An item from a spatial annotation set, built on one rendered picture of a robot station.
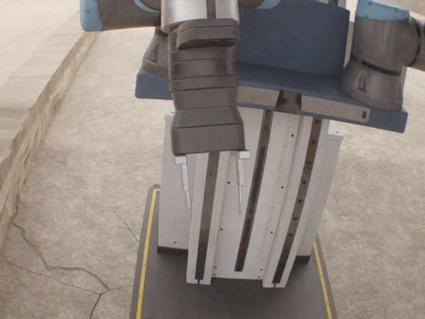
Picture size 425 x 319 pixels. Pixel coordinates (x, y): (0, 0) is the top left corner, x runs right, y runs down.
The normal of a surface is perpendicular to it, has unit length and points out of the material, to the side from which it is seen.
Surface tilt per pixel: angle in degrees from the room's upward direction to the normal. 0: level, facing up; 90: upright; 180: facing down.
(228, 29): 67
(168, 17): 85
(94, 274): 0
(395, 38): 90
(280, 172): 90
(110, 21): 125
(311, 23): 90
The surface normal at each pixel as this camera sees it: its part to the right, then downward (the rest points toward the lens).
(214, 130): 0.17, 0.11
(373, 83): -0.33, 0.08
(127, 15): 0.33, 0.81
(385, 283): 0.12, -0.87
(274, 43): 0.02, 0.48
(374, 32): -0.55, 0.34
